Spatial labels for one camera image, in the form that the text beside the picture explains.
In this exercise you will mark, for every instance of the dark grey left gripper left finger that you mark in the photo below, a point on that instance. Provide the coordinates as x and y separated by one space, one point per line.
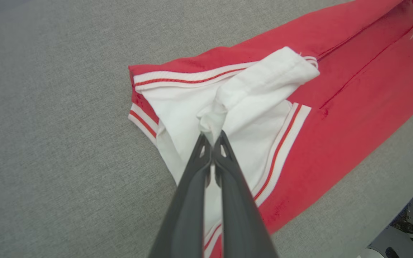
188 200

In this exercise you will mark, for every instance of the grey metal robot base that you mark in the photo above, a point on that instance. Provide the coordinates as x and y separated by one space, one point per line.
407 233

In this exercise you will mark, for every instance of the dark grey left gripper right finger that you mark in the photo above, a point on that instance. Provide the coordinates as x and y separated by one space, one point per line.
238 208

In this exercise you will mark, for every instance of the red and white garment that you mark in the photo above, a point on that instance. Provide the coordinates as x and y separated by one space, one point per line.
353 107

